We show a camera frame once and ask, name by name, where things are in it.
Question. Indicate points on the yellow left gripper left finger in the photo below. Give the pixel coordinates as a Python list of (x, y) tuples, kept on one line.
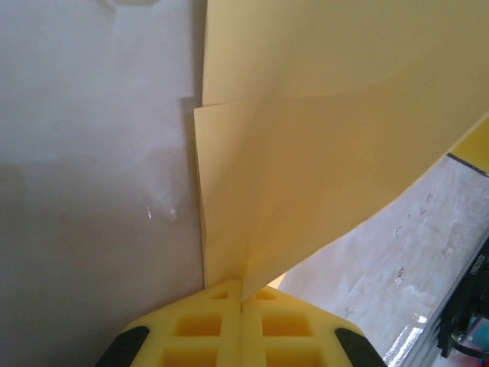
[(198, 329)]

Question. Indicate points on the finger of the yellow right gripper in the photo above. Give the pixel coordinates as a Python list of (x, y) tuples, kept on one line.
[(475, 145)]

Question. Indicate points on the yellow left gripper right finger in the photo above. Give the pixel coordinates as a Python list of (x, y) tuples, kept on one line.
[(290, 329)]

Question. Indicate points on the pale yellow paper sheet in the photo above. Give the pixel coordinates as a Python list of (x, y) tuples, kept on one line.
[(305, 153)]

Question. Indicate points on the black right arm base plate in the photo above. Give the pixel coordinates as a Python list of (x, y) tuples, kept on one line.
[(466, 298)]

